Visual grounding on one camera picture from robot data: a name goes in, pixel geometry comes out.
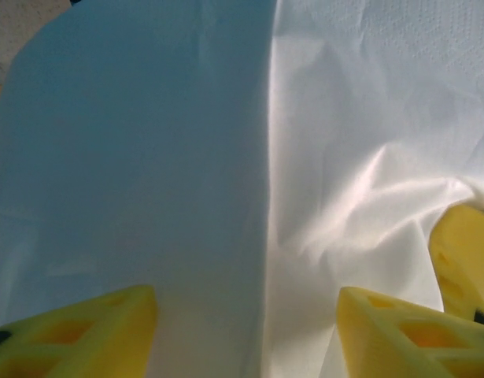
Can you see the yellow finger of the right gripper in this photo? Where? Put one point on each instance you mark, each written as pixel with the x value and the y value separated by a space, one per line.
pixel 466 260

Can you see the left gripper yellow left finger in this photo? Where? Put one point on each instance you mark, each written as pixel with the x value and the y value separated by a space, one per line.
pixel 68 338

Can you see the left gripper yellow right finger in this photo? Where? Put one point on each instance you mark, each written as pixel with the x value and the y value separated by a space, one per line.
pixel 414 338

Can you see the white paper napkin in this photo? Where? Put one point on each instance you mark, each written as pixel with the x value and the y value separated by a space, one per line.
pixel 226 157

